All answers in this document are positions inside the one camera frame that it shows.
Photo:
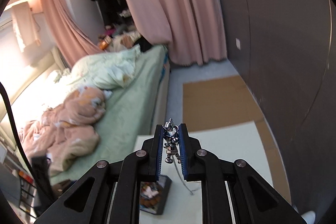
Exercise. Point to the white side table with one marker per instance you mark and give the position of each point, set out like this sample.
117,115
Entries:
223,140

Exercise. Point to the wide pink curtain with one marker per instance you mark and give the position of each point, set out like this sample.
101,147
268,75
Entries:
170,3

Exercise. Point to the hanging pink cloth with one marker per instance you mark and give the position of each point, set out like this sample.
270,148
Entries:
25,27

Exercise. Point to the light green duvet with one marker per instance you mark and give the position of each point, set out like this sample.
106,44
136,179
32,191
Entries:
110,69

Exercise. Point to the black gift box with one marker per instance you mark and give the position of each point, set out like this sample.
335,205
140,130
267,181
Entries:
165,187

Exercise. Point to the white wall socket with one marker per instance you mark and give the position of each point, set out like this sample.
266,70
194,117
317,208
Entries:
238,43

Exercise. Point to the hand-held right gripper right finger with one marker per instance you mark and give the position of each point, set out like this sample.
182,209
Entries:
183,150

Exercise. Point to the bed with green sheet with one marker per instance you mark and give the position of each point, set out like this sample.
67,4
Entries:
131,108

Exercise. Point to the pale bed headboard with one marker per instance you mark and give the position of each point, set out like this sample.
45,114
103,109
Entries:
56,56

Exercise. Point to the peach fleece blanket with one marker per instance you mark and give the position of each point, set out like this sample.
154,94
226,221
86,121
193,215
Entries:
65,119

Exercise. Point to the tied-back pink curtain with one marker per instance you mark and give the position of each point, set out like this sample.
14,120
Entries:
65,24

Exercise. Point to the flat cardboard sheet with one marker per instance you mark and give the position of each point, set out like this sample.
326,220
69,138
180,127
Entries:
215,100

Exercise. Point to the clutter on far table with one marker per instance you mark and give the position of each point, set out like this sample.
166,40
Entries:
118,37

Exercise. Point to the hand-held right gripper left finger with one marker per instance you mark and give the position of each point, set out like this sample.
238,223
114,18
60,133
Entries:
157,145

